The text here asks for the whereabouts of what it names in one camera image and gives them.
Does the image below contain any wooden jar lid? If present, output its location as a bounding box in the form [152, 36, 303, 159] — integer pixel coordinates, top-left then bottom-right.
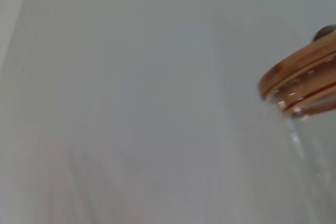
[258, 24, 336, 120]

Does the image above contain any glass water dispenser jar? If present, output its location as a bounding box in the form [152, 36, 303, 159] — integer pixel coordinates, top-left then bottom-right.
[272, 87, 336, 224]

